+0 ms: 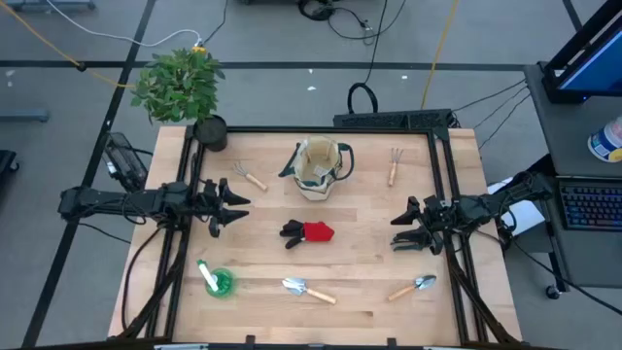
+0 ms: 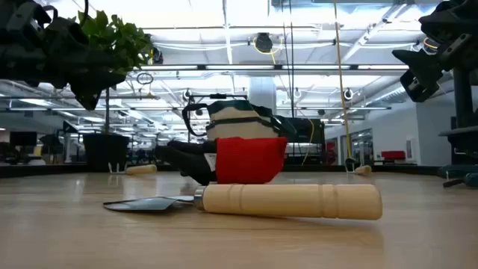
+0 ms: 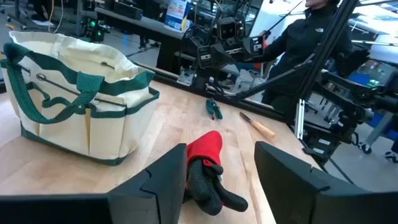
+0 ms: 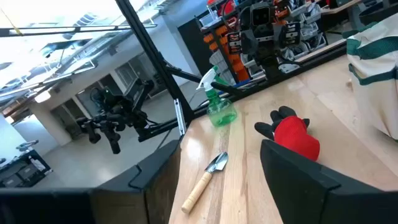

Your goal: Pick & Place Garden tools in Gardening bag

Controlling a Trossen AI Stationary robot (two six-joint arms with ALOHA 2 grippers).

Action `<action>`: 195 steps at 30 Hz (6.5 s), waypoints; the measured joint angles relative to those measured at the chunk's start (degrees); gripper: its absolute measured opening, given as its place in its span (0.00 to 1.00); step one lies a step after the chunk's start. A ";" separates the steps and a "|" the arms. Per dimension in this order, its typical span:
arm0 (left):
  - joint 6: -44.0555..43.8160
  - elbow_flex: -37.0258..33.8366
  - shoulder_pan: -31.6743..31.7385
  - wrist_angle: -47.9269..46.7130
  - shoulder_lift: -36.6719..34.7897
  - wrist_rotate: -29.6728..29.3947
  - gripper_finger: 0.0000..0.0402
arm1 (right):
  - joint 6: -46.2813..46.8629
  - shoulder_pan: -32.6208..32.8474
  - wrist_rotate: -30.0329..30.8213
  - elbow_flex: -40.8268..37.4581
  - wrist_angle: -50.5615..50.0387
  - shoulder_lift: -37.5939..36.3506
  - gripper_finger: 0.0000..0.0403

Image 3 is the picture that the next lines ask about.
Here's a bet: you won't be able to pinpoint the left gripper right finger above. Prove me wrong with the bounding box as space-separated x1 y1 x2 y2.
254 141 398 224

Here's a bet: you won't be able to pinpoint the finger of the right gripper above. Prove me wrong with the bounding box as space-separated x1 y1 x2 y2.
242 35 266 62
198 44 219 70

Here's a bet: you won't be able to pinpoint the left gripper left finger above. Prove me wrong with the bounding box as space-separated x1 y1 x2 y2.
0 142 188 224

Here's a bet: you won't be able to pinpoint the green pruning shears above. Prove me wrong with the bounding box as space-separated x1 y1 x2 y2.
205 98 224 121

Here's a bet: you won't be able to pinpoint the narrow trowel wooden handle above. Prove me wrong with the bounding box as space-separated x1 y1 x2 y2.
239 111 276 139

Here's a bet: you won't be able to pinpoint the red black gardening glove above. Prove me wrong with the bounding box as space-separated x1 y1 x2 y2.
183 130 249 217

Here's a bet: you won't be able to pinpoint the cream green canvas gardening bag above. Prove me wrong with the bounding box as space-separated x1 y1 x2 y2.
0 30 160 166

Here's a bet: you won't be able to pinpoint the thin black rod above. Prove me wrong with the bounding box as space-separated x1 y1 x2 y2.
266 0 305 34

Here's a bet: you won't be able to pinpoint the person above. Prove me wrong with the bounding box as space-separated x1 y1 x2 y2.
248 0 371 114

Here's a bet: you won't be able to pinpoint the blue white cardboard box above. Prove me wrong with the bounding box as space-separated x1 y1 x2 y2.
164 0 191 32

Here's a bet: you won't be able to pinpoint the grey background workbench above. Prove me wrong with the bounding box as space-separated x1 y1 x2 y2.
95 6 187 75

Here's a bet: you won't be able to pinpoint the black machine assembly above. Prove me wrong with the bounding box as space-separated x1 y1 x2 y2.
303 70 398 164

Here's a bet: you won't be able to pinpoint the grey equipment cart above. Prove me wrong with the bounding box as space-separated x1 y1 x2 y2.
357 108 398 156

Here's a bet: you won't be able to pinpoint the black device with green lights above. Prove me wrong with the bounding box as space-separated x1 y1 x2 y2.
81 17 108 44

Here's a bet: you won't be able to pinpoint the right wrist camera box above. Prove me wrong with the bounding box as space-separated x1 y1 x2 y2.
216 17 246 41

